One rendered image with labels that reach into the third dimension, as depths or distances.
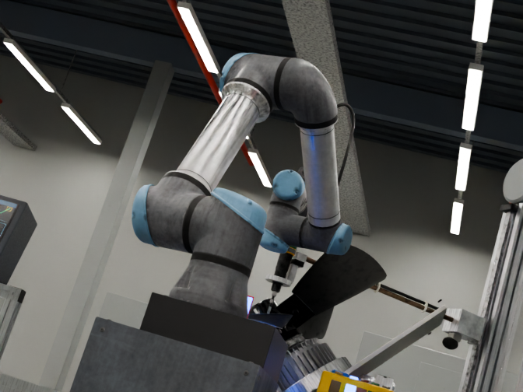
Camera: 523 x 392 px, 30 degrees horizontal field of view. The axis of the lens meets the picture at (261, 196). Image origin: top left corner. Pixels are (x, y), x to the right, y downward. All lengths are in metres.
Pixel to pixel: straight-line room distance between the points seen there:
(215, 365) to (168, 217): 0.34
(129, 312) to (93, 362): 8.42
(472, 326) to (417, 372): 5.15
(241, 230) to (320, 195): 0.44
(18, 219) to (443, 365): 6.02
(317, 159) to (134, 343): 0.68
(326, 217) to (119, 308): 8.00
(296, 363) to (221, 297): 0.82
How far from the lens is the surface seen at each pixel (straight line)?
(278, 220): 2.33
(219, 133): 2.01
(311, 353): 2.57
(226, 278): 1.78
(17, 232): 2.38
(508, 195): 3.11
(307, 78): 2.09
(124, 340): 1.70
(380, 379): 2.65
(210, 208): 1.83
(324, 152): 2.15
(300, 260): 2.63
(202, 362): 1.67
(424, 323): 2.58
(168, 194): 1.89
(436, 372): 8.05
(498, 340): 2.98
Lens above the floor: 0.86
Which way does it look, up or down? 14 degrees up
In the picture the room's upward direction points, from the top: 18 degrees clockwise
